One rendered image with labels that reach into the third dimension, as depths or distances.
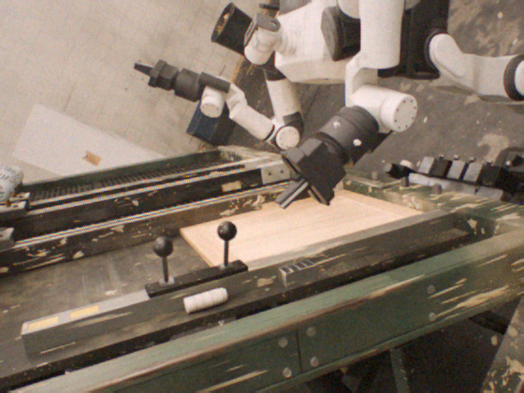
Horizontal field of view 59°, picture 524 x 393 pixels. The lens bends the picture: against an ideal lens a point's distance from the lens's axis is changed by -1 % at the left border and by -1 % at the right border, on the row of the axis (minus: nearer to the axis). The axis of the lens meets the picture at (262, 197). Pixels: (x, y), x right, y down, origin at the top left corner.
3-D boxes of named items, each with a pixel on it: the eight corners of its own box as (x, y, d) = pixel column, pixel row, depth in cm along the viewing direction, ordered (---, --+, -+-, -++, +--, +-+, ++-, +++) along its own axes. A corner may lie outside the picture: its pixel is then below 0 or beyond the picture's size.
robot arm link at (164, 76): (162, 51, 144) (199, 65, 146) (155, 79, 149) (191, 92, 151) (152, 65, 133) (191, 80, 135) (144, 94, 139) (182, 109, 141)
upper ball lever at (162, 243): (179, 292, 89) (176, 244, 80) (159, 297, 88) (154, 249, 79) (174, 277, 92) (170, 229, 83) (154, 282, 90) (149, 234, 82)
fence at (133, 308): (454, 227, 112) (453, 211, 111) (26, 356, 79) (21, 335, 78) (439, 223, 116) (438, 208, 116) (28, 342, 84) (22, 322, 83)
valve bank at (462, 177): (563, 185, 125) (511, 149, 115) (543, 233, 125) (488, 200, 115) (433, 165, 170) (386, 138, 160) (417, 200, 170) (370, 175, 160)
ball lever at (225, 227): (238, 275, 93) (240, 228, 85) (219, 280, 92) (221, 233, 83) (230, 261, 96) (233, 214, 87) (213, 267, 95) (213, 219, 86)
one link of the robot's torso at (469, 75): (503, 64, 160) (398, 29, 141) (550, 59, 144) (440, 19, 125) (493, 108, 162) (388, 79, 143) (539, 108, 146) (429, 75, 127)
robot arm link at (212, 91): (192, 85, 149) (225, 97, 151) (182, 109, 143) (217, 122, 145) (199, 60, 139) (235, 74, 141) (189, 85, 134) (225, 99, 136)
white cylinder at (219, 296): (188, 316, 86) (229, 304, 88) (186, 301, 85) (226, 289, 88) (184, 310, 88) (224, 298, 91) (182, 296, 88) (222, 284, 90)
